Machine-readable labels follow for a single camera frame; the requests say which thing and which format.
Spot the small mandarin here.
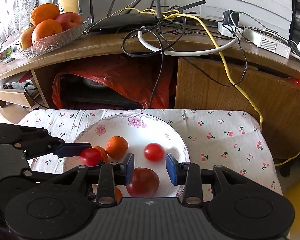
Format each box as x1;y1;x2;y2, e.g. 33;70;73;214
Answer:
93;146;108;163
115;186;122;203

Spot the red cherry tomato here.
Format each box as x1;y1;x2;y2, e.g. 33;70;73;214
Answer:
143;143;165;162
80;148;104;167

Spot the mandarin orange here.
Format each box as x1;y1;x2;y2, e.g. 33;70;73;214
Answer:
106;136;128;159

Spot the dark red apple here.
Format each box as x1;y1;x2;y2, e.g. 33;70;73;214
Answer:
126;167;160;198

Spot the cherry print tablecloth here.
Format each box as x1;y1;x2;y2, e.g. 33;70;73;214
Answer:
20;109;281;193

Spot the wooden tv cabinet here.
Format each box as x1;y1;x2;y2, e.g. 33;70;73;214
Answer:
0;34;300;159

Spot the glass fruit dish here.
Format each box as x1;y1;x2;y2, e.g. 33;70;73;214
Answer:
11;21;90;60

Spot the yellow apple in dish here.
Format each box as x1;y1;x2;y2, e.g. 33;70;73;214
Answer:
19;26;35;50

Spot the front large orange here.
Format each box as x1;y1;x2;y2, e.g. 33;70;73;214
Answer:
31;19;63;44

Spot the large orange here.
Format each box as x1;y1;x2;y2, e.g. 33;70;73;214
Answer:
30;3;60;26
31;19;63;44

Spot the red apple in dish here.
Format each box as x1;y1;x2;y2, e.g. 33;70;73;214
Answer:
56;12;83;31

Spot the black wifi router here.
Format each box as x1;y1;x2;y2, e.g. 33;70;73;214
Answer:
87;0;207;33

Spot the top large orange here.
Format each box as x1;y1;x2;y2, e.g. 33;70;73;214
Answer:
30;3;60;26

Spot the white power strip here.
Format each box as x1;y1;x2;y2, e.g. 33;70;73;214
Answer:
217;22;291;59

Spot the black power adapter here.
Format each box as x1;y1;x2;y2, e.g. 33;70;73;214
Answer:
222;10;239;25

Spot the yellow network cable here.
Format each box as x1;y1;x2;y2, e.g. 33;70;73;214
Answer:
118;7;300;168

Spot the white coiled cable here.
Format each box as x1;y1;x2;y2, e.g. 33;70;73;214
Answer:
137;26;241;57

